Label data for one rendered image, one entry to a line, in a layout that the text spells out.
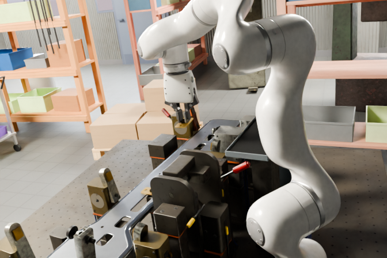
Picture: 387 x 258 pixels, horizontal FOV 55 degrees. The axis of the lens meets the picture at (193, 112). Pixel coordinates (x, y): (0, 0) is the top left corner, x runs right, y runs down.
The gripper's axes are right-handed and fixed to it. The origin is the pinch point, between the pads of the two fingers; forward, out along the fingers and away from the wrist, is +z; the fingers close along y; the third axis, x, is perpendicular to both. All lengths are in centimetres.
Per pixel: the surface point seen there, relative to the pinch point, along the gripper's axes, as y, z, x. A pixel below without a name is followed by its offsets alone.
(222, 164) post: -12.9, 15.9, 3.0
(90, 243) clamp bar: -1, 7, 57
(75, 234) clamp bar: 1, 4, 57
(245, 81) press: 91, 113, -438
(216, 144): -5.8, 16.0, -12.5
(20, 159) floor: 290, 123, -174
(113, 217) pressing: 17.9, 25.4, 24.5
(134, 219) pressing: 10.2, 25.1, 24.3
